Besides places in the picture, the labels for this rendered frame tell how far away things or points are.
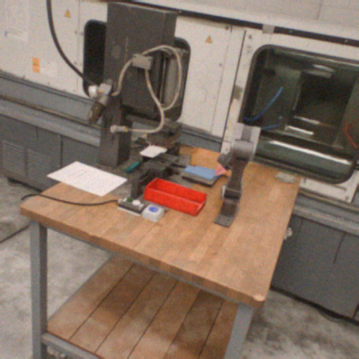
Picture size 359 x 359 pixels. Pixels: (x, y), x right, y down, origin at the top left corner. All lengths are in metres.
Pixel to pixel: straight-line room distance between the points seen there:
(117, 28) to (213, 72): 0.77
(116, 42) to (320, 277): 1.80
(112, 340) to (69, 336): 0.20
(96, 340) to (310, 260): 1.34
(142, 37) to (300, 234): 1.48
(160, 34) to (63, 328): 1.42
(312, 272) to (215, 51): 1.46
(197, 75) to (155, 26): 0.75
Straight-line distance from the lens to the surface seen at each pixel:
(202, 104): 2.41
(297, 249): 2.53
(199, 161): 2.07
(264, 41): 2.21
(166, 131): 1.78
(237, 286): 1.33
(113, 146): 1.92
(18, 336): 2.35
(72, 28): 2.86
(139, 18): 1.74
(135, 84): 1.78
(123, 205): 1.59
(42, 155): 3.26
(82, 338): 2.01
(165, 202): 1.65
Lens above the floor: 1.74
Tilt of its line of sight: 26 degrees down
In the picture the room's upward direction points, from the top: 9 degrees clockwise
